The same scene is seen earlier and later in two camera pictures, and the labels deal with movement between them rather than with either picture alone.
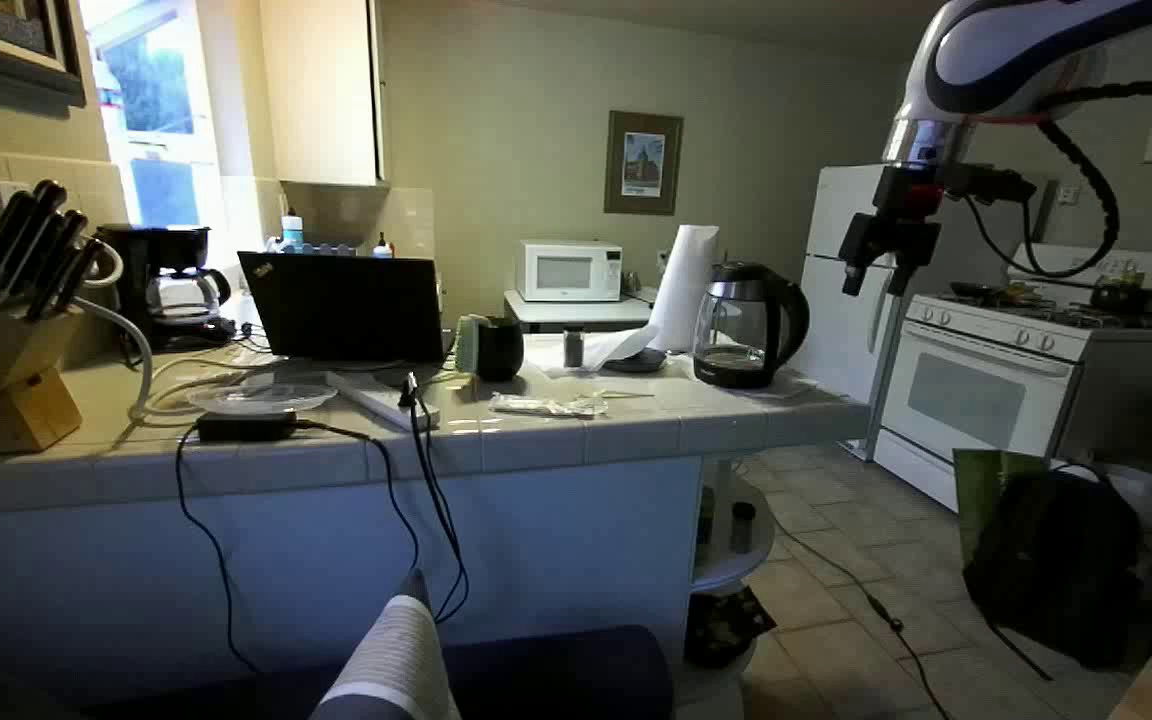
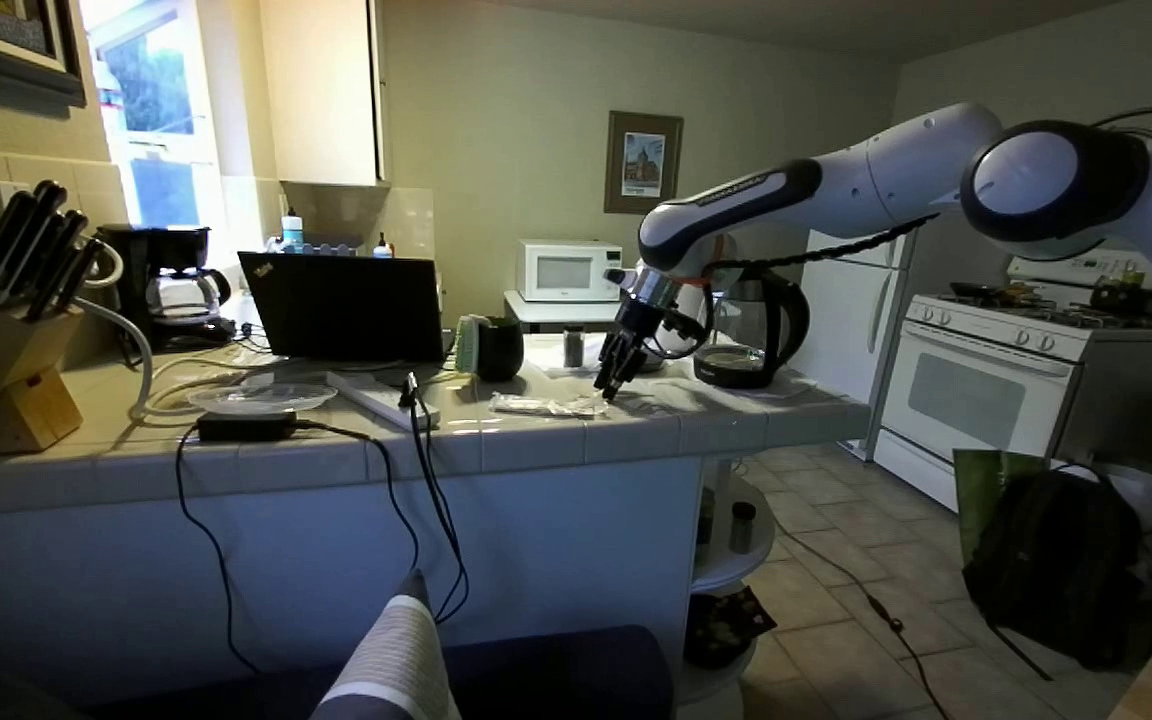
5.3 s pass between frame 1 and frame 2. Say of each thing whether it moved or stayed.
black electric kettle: stayed
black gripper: moved
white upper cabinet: stayed
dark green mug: stayed
